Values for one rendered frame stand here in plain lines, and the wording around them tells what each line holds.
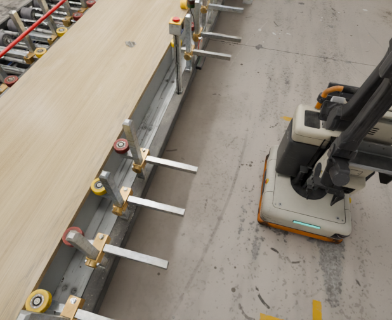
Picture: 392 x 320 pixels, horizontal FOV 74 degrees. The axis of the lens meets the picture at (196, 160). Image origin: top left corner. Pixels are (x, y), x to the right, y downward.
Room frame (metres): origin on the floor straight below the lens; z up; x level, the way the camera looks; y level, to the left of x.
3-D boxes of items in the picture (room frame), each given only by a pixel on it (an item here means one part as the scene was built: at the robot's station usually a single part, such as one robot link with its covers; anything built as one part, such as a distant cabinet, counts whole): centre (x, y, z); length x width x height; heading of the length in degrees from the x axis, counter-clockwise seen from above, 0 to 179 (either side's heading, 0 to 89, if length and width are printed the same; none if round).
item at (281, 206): (0.99, -0.87, 0.16); 0.67 x 0.64 x 0.25; 166
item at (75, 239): (0.28, 0.42, 0.87); 0.04 x 0.04 x 0.48; 77
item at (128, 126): (0.76, 0.30, 0.92); 0.04 x 0.04 x 0.48; 77
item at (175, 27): (1.48, 0.14, 1.18); 0.07 x 0.07 x 0.08; 77
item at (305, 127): (1.08, -0.89, 0.59); 0.55 x 0.34 x 0.83; 76
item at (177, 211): (0.54, 0.26, 0.82); 0.43 x 0.03 x 0.04; 77
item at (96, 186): (0.58, 0.45, 0.85); 0.08 x 0.08 x 0.11
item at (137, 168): (0.79, 0.30, 0.82); 0.14 x 0.06 x 0.05; 167
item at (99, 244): (0.30, 0.41, 0.84); 0.14 x 0.06 x 0.05; 167
